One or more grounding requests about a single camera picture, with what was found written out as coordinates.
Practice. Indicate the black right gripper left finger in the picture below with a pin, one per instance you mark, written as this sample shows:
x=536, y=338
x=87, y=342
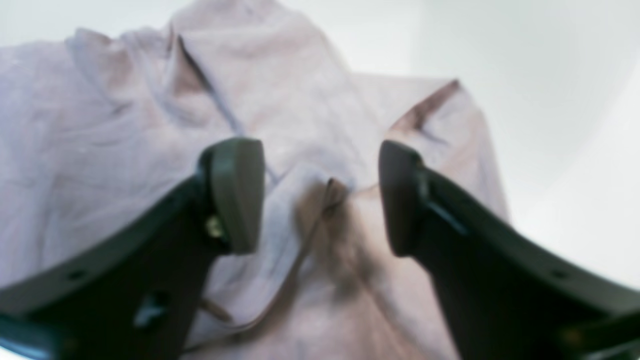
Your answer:
x=135, y=295

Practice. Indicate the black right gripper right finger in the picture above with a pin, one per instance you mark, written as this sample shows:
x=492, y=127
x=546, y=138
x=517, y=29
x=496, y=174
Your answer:
x=503, y=296

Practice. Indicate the pink t-shirt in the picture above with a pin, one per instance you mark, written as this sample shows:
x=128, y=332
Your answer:
x=94, y=130

